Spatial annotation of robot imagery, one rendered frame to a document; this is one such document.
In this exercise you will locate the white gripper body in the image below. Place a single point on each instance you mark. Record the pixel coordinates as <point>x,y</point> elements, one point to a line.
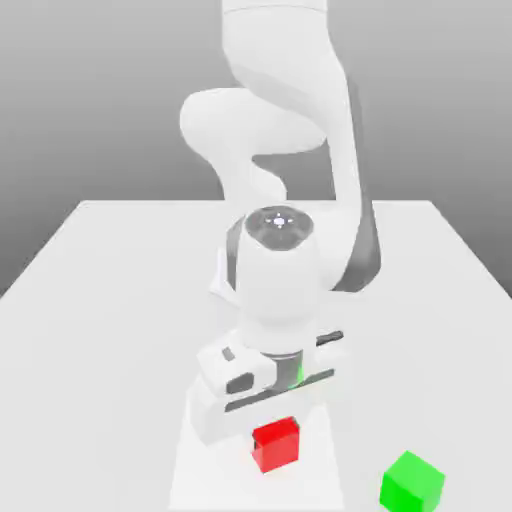
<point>224,420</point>

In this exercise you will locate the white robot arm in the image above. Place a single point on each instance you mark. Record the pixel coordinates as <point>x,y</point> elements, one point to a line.
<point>280,280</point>

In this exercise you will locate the small red cube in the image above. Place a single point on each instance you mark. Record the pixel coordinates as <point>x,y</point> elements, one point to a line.
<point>278,446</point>

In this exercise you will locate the small green cube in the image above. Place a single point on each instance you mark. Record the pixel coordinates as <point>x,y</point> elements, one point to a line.
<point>412,482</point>

